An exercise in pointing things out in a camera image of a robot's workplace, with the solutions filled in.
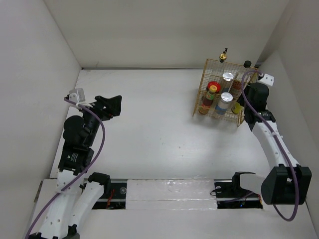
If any purple cable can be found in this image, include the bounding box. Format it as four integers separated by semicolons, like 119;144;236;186
241;70;300;222
24;97;106;239

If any blue-label salt shaker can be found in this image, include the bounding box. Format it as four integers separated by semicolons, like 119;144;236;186
215;92;233;115

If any black-cap vinegar bottle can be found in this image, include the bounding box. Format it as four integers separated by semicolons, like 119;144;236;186
231;60;252;93

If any small yellow-label bottle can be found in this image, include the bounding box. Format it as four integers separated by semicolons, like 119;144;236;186
231;102;244;114

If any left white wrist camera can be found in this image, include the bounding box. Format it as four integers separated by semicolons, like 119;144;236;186
68;88;86;103

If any yellow wire basket rack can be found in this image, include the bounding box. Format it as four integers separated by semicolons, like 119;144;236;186
192;59;257;126

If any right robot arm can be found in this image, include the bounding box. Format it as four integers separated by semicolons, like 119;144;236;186
230;83;312;205

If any silver-lid white shaker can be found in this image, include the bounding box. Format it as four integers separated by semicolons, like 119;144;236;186
220;72;234;93

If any white foam block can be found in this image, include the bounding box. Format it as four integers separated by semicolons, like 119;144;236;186
126;179;217;211

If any red-lid sauce jar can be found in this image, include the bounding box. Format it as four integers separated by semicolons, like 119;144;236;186
206;81;221;93

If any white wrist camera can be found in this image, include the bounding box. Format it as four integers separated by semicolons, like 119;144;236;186
258;73;275;87
68;88;86;103

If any yellow-cap brown sauce bottle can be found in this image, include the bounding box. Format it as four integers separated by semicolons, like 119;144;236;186
199;85;217;115

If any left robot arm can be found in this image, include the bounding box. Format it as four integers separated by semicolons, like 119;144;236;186
25;93;122;239

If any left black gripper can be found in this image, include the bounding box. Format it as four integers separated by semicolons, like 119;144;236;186
79;95;121;145

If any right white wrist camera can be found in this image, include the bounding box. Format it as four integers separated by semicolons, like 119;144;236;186
258;73;275;87

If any glass oil dispenser bottle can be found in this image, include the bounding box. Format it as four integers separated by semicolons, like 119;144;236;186
217;48;228;77

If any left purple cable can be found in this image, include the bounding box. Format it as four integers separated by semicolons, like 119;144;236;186
24;97;106;239

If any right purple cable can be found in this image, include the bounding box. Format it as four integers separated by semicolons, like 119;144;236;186
241;70;300;222

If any black metal rail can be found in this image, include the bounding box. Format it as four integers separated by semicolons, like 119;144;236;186
93;180;263;210

